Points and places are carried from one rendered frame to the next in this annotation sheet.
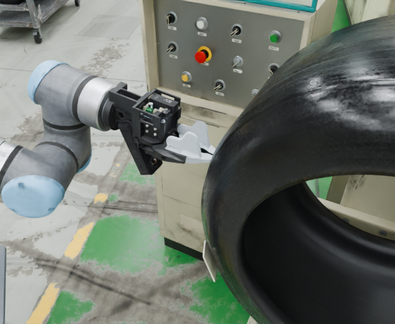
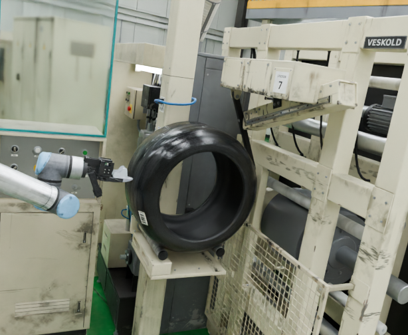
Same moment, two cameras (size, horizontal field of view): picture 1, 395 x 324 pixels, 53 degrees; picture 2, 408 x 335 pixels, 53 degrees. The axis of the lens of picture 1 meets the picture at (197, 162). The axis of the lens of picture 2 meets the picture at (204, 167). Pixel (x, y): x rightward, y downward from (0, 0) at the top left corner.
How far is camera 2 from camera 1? 1.34 m
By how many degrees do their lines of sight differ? 53
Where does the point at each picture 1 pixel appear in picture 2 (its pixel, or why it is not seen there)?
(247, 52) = not seen: hidden behind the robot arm
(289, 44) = (93, 155)
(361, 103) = (189, 137)
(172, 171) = (10, 264)
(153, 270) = not seen: outside the picture
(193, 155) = (125, 177)
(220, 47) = not seen: hidden behind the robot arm
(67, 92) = (65, 161)
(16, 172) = (62, 194)
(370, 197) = (164, 205)
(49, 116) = (51, 176)
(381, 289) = (186, 233)
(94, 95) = (80, 161)
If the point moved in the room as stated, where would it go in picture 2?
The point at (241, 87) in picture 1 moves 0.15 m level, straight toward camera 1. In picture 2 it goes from (64, 185) to (77, 193)
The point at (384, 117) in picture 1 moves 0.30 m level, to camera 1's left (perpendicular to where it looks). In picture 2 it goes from (195, 139) to (140, 141)
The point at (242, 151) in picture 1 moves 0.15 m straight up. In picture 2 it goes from (159, 159) to (163, 122)
